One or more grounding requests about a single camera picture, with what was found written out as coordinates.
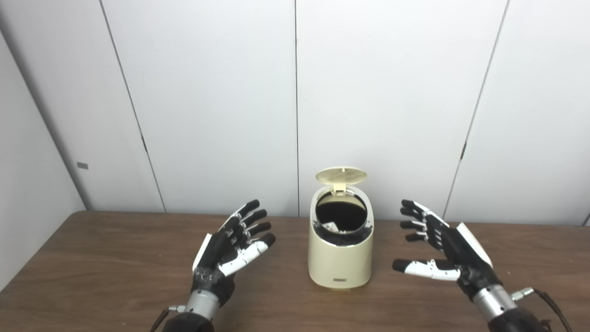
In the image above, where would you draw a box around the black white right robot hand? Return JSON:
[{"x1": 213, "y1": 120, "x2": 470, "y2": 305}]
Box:
[{"x1": 392, "y1": 199, "x2": 503, "y2": 300}]

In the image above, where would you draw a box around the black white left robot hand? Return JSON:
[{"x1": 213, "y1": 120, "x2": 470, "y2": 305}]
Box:
[{"x1": 191, "y1": 199, "x2": 276, "y2": 307}]

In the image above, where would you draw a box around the round cream bin lid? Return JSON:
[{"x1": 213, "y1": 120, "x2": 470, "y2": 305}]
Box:
[{"x1": 315, "y1": 167, "x2": 368, "y2": 196}]

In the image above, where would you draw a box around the black plastic bin liner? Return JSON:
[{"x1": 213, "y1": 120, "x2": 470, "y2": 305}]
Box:
[{"x1": 313, "y1": 193, "x2": 373, "y2": 246}]

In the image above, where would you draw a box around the cream-colored trash bin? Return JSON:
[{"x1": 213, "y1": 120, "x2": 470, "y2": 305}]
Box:
[{"x1": 308, "y1": 167, "x2": 374, "y2": 290}]

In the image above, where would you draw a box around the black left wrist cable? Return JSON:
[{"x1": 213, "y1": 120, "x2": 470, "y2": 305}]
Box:
[{"x1": 150, "y1": 304, "x2": 186, "y2": 332}]

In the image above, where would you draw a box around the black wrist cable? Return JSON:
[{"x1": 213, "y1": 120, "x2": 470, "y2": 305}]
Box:
[
  {"x1": 511, "y1": 287, "x2": 572, "y2": 332},
  {"x1": 150, "y1": 304, "x2": 186, "y2": 332}
]

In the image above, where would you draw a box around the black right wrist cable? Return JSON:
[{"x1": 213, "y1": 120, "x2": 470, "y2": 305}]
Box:
[{"x1": 511, "y1": 287, "x2": 572, "y2": 332}]

